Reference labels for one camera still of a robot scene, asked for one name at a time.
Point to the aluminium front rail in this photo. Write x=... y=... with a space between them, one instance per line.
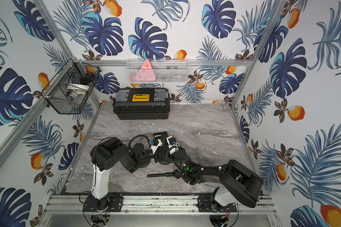
x=156 y=205

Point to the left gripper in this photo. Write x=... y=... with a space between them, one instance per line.
x=161 y=151

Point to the pink triangular object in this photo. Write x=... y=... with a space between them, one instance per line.
x=144 y=74

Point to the white mesh wall basket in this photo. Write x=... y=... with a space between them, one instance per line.
x=166 y=70

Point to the black wire basket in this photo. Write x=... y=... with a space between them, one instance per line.
x=76 y=81

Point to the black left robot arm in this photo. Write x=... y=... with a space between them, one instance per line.
x=104 y=156

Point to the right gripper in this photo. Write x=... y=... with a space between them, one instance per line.
x=181 y=150

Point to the black plastic toolbox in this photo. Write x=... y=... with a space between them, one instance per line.
x=142 y=104

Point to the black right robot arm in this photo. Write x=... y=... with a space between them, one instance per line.
x=243 y=184

